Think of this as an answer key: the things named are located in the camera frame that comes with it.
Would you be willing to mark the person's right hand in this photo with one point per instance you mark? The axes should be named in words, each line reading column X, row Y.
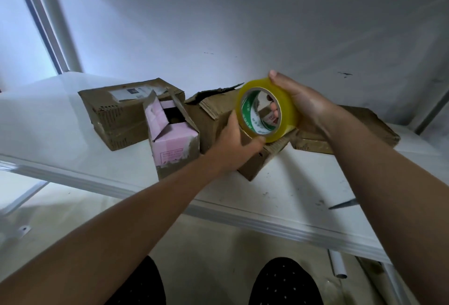
column 309, row 104

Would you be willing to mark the white metal shelf rack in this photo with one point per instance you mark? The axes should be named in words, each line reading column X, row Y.
column 56, row 126

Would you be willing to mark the white tube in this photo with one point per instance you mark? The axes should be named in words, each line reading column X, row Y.
column 337, row 263

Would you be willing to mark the long cardboard box white label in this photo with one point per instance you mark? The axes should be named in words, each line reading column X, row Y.
column 116, row 122

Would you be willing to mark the person's right forearm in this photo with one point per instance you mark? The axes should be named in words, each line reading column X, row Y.
column 400, row 196

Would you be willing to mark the person's black trousers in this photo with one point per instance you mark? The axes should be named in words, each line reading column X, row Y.
column 284, row 284

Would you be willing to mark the person's left forearm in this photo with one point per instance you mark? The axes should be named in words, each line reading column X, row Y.
column 112, row 245

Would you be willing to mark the person's left hand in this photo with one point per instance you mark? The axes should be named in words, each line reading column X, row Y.
column 235, row 148

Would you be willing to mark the corrugated cardboard box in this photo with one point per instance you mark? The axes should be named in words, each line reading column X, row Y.
column 210, row 115

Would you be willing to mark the small cardboard box red label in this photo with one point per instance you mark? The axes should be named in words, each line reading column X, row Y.
column 256, row 166

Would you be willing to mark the yellow tape roll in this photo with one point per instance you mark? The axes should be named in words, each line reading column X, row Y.
column 286, row 129

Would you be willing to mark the pink carton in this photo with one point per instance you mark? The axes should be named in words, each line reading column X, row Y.
column 175, row 150

